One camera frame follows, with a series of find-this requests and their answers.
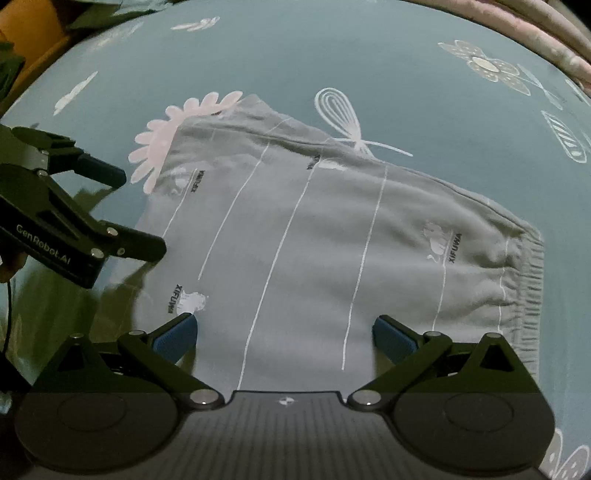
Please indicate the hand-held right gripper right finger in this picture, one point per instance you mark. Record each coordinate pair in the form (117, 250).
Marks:
(392, 339)

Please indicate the teal printed bed sheet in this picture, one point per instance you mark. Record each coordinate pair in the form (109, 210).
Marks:
(392, 92)

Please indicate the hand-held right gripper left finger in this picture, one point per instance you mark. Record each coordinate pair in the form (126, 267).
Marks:
(178, 339)

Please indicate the grey striped pants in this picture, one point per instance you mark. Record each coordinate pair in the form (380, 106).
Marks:
(323, 230)

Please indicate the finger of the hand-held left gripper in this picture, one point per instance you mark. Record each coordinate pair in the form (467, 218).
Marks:
(138, 247)
(99, 168)

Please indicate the person's left hand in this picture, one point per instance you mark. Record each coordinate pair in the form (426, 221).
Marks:
(10, 268)

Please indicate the teal pillow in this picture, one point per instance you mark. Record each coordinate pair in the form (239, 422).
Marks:
(120, 14)

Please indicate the wooden headboard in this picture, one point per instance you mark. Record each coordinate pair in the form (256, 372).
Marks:
(32, 41)

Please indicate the pink floral quilt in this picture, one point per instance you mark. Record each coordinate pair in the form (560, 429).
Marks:
(554, 46)

